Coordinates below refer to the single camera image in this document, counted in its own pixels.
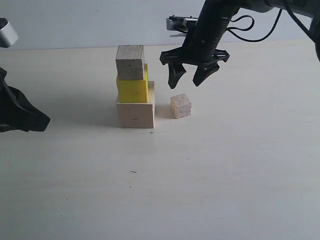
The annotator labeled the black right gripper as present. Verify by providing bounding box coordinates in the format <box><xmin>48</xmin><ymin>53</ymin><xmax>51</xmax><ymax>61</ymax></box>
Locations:
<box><xmin>159</xmin><ymin>14</ymin><xmax>230</xmax><ymax>89</ymax></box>

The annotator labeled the medium wooden cube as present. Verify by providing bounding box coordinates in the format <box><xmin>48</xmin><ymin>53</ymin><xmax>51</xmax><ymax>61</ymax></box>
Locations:
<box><xmin>115</xmin><ymin>45</ymin><xmax>145</xmax><ymax>81</ymax></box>

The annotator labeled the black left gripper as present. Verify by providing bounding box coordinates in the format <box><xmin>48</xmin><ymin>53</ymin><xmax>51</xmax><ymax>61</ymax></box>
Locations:
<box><xmin>0</xmin><ymin>68</ymin><xmax>51</xmax><ymax>133</ymax></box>

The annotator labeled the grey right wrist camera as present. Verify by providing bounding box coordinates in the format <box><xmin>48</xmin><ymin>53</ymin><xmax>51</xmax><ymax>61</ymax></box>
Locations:
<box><xmin>166</xmin><ymin>15</ymin><xmax>198</xmax><ymax>33</ymax></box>

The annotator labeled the yellow cube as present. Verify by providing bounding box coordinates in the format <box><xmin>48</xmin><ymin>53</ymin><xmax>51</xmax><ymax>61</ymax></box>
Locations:
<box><xmin>116</xmin><ymin>63</ymin><xmax>149</xmax><ymax>103</ymax></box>

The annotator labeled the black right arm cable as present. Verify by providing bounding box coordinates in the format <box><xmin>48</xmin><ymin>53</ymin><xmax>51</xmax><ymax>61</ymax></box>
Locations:
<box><xmin>224</xmin><ymin>0</ymin><xmax>316</xmax><ymax>43</ymax></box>

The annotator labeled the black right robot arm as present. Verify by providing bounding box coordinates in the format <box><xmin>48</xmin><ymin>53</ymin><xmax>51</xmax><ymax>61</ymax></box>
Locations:
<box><xmin>159</xmin><ymin>0</ymin><xmax>320</xmax><ymax>89</ymax></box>

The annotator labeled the small wooden cube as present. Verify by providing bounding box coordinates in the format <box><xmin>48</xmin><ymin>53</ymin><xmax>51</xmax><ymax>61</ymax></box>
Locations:
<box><xmin>170</xmin><ymin>93</ymin><xmax>192</xmax><ymax>119</ymax></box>

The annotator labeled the large wooden cube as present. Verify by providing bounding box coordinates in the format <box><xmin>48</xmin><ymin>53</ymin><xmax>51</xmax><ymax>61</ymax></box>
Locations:
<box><xmin>116</xmin><ymin>81</ymin><xmax>156</xmax><ymax>129</ymax></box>

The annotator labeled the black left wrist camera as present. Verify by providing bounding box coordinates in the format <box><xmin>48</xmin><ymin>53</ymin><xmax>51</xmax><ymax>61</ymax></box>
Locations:
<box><xmin>0</xmin><ymin>17</ymin><xmax>19</xmax><ymax>48</ymax></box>

